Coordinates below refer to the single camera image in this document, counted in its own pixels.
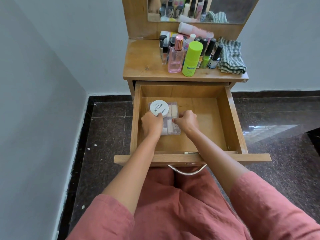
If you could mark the dressing table mirror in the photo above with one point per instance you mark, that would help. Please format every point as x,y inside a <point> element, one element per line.
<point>237,9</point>

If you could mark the person's right hand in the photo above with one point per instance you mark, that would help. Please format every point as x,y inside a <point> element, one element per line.
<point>188,122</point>

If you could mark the green nail polish bottle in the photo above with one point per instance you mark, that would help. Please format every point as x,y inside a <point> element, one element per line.
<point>205,61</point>

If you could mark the person's left hand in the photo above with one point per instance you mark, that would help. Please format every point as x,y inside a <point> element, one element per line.
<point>152,126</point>

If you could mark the person's legs pink trousers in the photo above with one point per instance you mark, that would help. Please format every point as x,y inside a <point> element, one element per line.
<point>185,209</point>

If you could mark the white label nail polish bottle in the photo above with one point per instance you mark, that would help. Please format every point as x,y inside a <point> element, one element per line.
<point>213,63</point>

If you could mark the yellow nail polish bottle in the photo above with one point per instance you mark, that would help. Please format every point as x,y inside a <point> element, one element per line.
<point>199,63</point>

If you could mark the white round jar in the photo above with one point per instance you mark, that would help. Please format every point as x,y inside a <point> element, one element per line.
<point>158,107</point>

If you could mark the green striped cloth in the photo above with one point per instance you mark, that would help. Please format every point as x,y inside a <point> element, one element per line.
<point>231,57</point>

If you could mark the person's right pink sleeve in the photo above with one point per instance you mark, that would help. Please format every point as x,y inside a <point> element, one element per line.
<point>270,212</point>

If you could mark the person's left pink sleeve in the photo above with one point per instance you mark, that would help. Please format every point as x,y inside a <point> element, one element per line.
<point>105,219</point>

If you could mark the pink perfume bottle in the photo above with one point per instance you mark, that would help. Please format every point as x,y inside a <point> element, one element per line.
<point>175,62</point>

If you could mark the black furniture base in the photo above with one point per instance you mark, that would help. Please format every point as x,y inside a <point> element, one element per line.
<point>315,139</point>

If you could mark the person's left forearm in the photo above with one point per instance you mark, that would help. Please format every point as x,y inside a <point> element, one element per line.
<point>132,172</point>

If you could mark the clear box of beige tubes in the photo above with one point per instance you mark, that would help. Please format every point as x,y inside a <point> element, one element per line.
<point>172,127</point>

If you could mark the lime green bottle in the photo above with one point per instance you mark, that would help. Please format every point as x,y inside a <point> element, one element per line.
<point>191,62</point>

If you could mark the pink tube yellow print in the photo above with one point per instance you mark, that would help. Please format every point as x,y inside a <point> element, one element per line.
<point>166,33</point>

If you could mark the cluster of small cosmetic bottles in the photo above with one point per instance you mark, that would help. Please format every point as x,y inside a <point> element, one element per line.
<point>162,38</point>

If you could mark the pink tube white cap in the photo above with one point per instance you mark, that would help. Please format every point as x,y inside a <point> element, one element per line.
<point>195,29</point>

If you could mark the wooden drawer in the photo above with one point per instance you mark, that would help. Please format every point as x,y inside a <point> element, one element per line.
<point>207,122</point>

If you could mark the person's right forearm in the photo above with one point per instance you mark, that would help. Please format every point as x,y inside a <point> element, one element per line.
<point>217,162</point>

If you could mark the person's pink sleeve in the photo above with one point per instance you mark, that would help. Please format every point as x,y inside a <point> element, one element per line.
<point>270,212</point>
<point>105,219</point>

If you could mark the wooden dressing table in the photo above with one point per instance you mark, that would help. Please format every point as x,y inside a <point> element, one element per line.
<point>142,59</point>

